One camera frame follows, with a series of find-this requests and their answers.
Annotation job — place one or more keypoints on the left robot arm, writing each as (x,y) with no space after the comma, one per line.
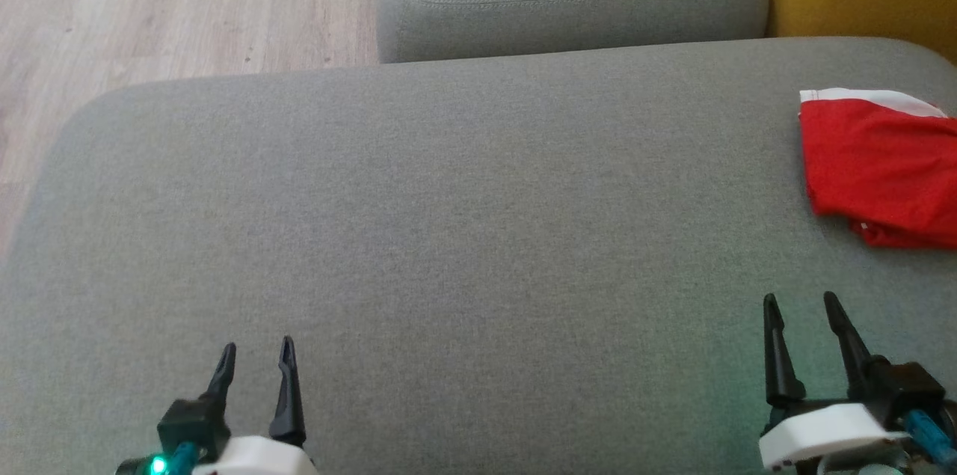
(146,466)

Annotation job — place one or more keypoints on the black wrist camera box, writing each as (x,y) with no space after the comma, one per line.
(908,389)
(191,426)

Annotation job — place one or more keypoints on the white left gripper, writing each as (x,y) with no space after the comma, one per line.
(254,458)

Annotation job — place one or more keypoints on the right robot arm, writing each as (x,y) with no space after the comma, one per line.
(882,466)

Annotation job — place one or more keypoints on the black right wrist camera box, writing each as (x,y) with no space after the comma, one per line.
(908,389)

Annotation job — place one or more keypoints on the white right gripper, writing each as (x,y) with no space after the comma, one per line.
(830,434)

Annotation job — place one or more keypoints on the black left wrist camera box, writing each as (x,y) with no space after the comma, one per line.
(191,426)

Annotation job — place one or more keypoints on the large grey sofa seat cushion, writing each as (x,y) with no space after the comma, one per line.
(448,236)

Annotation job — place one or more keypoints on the red Bulls mesh shorts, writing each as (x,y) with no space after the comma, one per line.
(882,161)

